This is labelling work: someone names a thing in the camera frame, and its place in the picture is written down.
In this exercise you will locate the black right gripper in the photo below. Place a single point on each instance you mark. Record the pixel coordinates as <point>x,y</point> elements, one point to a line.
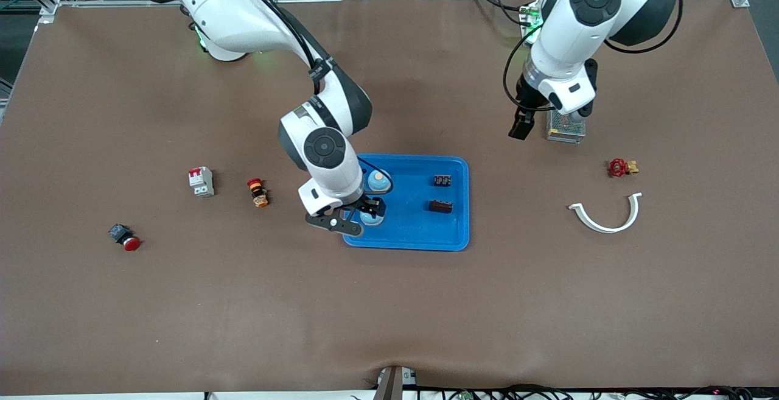
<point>369,206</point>

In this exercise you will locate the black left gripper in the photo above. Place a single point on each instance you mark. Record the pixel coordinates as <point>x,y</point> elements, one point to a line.
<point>524,103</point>

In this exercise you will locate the blue dome call bell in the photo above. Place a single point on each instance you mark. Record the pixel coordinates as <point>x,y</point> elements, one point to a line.
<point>376,184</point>
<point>372,220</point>

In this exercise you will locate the brown electrolytic capacitor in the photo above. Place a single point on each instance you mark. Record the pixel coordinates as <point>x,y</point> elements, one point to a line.
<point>440,206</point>
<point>442,179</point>

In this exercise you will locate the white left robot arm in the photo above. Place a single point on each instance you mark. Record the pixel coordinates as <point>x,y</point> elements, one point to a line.
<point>578,41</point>

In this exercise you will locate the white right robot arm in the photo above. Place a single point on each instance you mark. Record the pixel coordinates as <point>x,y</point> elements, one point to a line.
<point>243,16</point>

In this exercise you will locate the blue plastic tray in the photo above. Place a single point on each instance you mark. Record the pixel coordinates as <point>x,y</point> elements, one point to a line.
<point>420,229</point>

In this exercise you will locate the metal mesh power supply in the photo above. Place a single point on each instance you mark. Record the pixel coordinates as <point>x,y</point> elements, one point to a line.
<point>566,129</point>

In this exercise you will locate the brown table cover mat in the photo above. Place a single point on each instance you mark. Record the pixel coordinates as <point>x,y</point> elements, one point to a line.
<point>389,302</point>

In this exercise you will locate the white curved plastic clamp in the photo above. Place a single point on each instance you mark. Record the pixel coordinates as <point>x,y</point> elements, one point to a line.
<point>605,228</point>

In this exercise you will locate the white red circuit breaker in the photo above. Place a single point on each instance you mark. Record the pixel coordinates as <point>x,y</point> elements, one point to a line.
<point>201,182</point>

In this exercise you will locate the red mushroom push button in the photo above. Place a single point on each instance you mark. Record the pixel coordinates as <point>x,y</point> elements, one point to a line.
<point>125,237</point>

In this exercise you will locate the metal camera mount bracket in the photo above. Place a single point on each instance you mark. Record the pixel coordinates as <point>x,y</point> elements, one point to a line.
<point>392,383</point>

